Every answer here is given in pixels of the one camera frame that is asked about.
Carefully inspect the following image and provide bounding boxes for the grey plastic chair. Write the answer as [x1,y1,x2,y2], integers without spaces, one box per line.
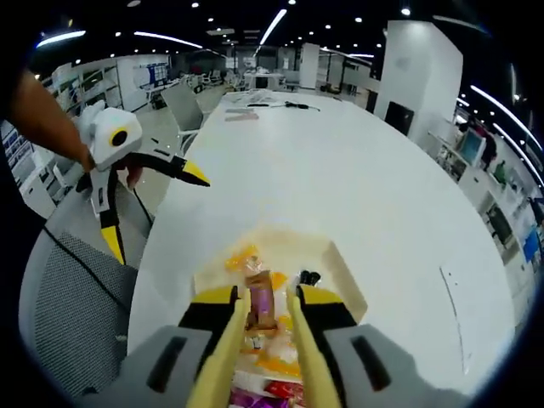
[161,82,205,148]

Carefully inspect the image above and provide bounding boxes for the ceiling light strips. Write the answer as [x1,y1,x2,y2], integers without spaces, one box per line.
[36,8,544,188]

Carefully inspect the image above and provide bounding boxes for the purple and brown snack packet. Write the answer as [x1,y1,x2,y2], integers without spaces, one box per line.
[244,254,277,332]

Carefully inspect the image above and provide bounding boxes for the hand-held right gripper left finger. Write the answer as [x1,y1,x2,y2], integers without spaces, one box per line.
[82,284,241,408]

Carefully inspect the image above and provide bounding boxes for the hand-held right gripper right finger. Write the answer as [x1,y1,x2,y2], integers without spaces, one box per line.
[294,284,468,408]

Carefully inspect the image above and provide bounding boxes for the grey mesh office chair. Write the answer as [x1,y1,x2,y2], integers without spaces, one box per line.
[19,203,150,399]

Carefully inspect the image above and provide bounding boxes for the pink paper sheet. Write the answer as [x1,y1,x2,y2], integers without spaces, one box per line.
[224,108,259,124]

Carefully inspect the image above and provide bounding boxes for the cream food tongs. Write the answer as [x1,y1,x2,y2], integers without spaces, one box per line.
[184,287,343,408]

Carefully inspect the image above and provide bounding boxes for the orange-ended clear pastry packet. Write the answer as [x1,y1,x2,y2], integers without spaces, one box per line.
[224,244,260,273]
[240,271,301,377]

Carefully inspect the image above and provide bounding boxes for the person's left hand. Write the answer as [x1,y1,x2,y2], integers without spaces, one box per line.
[124,163,145,190]

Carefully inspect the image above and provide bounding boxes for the white storage shelves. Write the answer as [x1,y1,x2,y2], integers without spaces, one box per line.
[40,59,127,118]

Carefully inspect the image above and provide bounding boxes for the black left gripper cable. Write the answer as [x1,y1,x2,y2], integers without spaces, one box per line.
[42,186,154,314]

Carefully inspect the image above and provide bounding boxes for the clear packet of dark fruit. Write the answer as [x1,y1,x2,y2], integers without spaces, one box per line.
[297,268,322,286]

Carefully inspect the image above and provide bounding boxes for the beige hexagonal paper container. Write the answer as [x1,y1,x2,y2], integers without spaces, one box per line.
[193,227,369,324]

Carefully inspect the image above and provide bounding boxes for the wall notice board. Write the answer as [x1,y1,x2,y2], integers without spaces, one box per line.
[131,63,171,90]

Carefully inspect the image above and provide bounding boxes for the ceiling spot lights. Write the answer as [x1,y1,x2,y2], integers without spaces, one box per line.
[127,0,426,48]

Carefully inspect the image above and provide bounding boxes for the black cable on table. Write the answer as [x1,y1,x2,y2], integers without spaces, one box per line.
[246,100,322,112]

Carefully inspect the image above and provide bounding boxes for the white kiosk with blue screen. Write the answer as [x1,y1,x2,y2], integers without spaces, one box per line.
[458,127,488,169]

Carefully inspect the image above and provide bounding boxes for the white pillar with round mark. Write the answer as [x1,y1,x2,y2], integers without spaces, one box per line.
[379,19,464,137]

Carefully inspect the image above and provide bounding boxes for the black rectangular panel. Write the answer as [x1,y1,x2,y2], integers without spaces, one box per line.
[383,101,417,136]

